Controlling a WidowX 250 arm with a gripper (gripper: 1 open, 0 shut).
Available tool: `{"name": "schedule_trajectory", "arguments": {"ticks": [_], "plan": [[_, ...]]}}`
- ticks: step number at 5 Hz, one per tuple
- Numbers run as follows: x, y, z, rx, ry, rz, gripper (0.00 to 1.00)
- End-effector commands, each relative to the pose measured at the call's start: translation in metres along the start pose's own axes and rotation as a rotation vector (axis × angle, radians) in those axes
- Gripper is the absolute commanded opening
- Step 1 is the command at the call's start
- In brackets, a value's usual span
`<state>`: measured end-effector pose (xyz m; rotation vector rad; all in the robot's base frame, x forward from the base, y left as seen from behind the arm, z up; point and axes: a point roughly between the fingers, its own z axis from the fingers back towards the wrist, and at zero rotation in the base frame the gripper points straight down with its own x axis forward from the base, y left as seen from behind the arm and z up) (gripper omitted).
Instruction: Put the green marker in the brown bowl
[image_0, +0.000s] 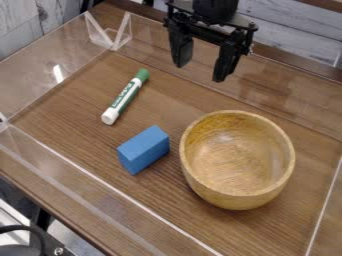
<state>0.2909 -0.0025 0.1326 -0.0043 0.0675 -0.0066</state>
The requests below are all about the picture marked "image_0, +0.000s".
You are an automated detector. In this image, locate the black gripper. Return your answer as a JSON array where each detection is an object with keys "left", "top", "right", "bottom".
[{"left": 164, "top": 0, "right": 257, "bottom": 82}]

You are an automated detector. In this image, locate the green and white marker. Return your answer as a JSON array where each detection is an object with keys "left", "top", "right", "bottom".
[{"left": 100, "top": 68, "right": 149, "bottom": 125}]

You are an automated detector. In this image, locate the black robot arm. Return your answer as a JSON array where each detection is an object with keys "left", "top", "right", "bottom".
[{"left": 162, "top": 0, "right": 257, "bottom": 83}]

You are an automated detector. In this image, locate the brown wooden bowl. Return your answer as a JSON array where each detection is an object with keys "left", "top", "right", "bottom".
[{"left": 178, "top": 110, "right": 295, "bottom": 210}]

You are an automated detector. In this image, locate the blue foam block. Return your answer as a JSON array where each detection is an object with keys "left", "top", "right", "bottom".
[{"left": 117, "top": 125, "right": 169, "bottom": 175}]

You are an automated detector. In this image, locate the clear acrylic tray wall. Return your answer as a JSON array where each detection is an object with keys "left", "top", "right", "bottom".
[{"left": 0, "top": 7, "right": 342, "bottom": 256}]

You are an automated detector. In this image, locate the black metal table frame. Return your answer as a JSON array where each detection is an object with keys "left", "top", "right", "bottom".
[{"left": 0, "top": 177, "right": 74, "bottom": 256}]

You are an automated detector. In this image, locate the black cable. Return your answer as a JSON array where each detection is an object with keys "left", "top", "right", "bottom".
[{"left": 0, "top": 224, "right": 48, "bottom": 256}]

